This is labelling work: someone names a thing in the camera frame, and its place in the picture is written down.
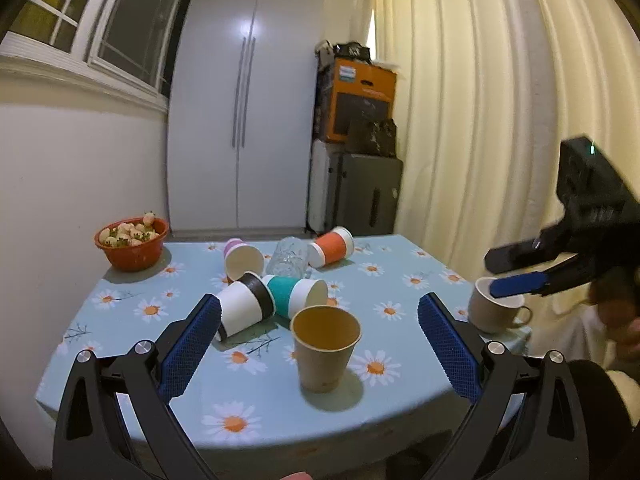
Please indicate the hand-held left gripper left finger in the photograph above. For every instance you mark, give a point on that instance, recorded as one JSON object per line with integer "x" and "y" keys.
{"x": 192, "y": 345}

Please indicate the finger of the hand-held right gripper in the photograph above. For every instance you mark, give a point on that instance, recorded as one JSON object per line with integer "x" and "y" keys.
{"x": 520, "y": 252}
{"x": 517, "y": 284}

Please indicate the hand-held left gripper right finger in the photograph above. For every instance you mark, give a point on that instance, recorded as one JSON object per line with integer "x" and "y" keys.
{"x": 447, "y": 350}

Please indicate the beige ceramic mug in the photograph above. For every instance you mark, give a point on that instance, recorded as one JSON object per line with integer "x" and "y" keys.
{"x": 487, "y": 312}

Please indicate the white and black paper cup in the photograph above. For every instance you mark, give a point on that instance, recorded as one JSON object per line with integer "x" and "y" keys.
{"x": 242, "y": 307}

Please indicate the pink and white paper cup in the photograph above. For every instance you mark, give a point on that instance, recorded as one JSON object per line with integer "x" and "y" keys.
{"x": 242, "y": 260}

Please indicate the teal and white paper cup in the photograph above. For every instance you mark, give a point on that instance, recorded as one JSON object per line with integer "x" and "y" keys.
{"x": 292, "y": 296}

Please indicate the brown paper cup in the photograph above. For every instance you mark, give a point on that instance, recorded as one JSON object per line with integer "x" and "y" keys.
{"x": 322, "y": 360}

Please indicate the orange and white paper cup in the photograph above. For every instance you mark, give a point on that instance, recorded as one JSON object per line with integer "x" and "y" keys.
{"x": 330, "y": 247}

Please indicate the person's right hand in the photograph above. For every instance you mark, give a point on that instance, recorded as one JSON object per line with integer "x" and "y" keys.
{"x": 620, "y": 305}

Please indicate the blue daisy tablecloth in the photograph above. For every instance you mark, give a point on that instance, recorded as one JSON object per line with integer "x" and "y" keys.
{"x": 395, "y": 280}

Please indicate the red plastic bowl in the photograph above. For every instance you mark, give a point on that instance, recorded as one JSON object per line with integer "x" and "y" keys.
{"x": 132, "y": 257}

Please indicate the clear glass tumbler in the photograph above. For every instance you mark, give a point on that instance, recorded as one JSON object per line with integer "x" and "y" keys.
{"x": 287, "y": 257}

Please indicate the pile of strawberries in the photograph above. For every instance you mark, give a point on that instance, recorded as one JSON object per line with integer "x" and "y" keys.
{"x": 127, "y": 232}

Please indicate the cream curtain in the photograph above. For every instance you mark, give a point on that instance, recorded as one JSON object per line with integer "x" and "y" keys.
{"x": 475, "y": 110}

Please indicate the dark grey suitcase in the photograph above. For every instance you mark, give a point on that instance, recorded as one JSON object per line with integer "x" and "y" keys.
{"x": 367, "y": 195}

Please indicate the dark crumpled bag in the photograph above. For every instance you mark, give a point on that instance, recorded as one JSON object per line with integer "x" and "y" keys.
{"x": 372, "y": 137}

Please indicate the white suitcase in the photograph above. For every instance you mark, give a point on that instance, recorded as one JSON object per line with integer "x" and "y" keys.
{"x": 320, "y": 185}

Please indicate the orange cardboard box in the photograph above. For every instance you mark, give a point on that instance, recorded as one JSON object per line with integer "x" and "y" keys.
{"x": 357, "y": 100}

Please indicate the white refrigerator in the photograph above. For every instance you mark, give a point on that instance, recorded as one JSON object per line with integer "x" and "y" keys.
{"x": 215, "y": 110}

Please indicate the black bag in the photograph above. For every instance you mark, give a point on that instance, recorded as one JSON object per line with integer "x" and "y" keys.
{"x": 350, "y": 50}

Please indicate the white framed window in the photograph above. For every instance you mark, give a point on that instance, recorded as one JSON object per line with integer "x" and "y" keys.
{"x": 125, "y": 25}

